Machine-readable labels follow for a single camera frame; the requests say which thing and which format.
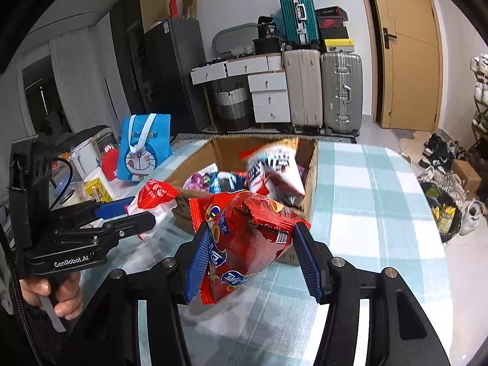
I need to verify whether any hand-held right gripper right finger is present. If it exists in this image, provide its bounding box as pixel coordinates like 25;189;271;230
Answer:
293;221;452;366

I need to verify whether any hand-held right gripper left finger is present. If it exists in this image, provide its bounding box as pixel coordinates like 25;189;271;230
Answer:
65;222;215;366

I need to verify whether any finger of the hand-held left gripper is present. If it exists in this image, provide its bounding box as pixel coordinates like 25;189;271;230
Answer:
91;211;157;245
49;196;137;222

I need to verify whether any red crinkled snack packet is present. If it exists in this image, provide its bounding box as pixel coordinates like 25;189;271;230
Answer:
189;190;311;305

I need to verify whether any white red noodle snack packet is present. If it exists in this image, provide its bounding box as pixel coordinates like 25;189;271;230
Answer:
239;139;306;199

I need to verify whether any person's left hand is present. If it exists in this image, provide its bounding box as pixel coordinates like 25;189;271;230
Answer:
19;272;84;319

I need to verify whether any yellow drink carton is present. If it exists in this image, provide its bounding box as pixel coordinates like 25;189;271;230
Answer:
83;168;115;203

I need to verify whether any red rounded container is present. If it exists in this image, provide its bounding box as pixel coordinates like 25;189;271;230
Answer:
100;143;122;181

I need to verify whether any white kettle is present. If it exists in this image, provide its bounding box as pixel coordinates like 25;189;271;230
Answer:
70;137;100;180

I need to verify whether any blue cartoon tote bag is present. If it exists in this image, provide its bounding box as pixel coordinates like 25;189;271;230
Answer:
116;113;173;181

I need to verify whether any dark kitchen appliance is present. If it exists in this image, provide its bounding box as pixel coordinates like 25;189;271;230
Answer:
74;125;117;149

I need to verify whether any teal checked tablecloth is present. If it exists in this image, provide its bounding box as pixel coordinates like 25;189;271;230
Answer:
65;137;452;366

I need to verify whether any dark grey fridge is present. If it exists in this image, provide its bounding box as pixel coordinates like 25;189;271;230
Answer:
144;18;208;134

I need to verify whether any grey white woven basket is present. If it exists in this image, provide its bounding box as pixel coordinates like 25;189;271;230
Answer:
210;82;250;130

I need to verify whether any black tall cabinet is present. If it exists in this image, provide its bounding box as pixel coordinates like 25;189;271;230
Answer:
110;0;147;123

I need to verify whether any pile of shoes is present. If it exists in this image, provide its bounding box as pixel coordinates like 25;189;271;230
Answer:
398;133;486;237

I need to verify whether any white drawer desk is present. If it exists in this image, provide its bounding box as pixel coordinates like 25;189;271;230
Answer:
190;54;290;124

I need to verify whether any silver suitcase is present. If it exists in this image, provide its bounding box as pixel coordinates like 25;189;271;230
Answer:
320;51;363;132

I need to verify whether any beige suitcase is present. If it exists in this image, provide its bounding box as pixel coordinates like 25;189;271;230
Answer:
283;49;321;128

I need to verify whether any small brown cardboard box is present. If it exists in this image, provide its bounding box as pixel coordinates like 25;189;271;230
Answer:
452;159;482;195

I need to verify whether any grey oval mirror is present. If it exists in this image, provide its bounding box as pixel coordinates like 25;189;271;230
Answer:
211;23;259;62

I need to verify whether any flat cardboard sheet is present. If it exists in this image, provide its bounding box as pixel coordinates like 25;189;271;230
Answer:
138;0;166;33

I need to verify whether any wooden door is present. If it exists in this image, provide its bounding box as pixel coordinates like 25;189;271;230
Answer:
362;0;443;132

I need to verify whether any plain black shoe box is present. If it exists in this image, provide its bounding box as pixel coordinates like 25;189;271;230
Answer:
319;27;349;41

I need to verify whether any black printed bag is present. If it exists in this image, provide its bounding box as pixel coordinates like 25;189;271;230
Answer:
256;16;277;39

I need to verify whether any shoe rack with sneakers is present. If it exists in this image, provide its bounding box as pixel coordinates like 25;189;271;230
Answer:
469;55;488;161

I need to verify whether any teal suitcase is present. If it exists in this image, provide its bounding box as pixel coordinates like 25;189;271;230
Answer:
278;0;320;48

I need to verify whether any black red shoe box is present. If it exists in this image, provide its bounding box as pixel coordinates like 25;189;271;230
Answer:
315;5;348;21

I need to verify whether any black cable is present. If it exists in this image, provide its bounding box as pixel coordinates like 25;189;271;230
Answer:
49;156;75;199

